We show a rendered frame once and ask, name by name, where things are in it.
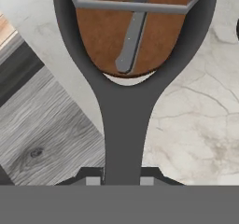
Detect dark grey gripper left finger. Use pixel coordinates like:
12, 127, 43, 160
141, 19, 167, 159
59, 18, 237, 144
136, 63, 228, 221
55, 166, 105, 187

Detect dark grey peeler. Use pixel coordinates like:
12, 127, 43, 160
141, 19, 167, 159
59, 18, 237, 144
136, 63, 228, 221
52, 0, 218, 187

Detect grey wood drawer front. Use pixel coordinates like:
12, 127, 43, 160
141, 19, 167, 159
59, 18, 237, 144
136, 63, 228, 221
0, 65, 106, 187

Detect brown wooden cutting board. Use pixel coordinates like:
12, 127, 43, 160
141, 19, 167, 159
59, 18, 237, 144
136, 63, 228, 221
75, 0, 194, 79

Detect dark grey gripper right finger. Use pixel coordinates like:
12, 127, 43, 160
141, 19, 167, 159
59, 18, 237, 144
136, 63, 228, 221
139, 166, 187, 187

